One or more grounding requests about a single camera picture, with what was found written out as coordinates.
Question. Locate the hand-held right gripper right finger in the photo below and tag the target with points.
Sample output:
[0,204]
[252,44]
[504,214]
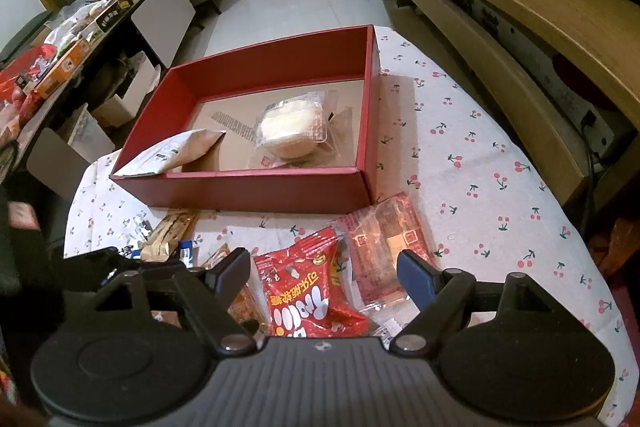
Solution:
[415,274]

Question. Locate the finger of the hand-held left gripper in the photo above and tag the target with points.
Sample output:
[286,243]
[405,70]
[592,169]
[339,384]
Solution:
[95,259]

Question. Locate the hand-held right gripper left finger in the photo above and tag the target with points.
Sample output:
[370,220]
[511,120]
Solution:
[234,272]

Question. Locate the brown pastry clear packet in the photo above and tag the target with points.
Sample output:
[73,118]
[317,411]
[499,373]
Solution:
[245,307]

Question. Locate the red snack packet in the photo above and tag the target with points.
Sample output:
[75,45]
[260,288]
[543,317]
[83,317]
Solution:
[305,287]

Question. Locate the gold biscuit packet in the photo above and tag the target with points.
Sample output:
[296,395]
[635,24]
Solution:
[167,237]

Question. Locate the red cardboard box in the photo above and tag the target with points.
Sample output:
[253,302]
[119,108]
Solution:
[260,197]

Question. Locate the small blue white packet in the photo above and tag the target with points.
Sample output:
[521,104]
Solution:
[186,254]

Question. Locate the pink clear pastry packet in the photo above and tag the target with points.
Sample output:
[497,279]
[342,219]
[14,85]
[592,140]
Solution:
[380,237]

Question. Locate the clear storage bin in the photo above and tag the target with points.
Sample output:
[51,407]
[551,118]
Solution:
[90,137]

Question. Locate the beige paper snack packet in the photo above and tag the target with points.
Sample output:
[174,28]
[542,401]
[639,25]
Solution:
[175,152]

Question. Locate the bag of red fruit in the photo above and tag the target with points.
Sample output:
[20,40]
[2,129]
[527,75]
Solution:
[15,122]

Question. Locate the bun in clear packet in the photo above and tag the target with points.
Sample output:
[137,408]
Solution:
[287,132]

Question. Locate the white storage bin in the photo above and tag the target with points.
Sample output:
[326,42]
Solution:
[135,87]

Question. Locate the red plastic bag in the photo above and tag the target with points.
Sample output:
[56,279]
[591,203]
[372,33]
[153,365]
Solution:
[25,72]

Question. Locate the orange flat box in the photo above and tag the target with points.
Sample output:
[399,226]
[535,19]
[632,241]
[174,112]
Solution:
[62,69]

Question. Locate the white power strip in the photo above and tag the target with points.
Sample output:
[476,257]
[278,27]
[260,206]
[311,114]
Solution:
[585,107]

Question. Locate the dark box gold print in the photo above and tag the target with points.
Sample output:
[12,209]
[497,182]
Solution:
[112,14]

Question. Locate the black white coffee table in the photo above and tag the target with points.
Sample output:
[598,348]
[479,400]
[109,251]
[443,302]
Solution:
[160,17]

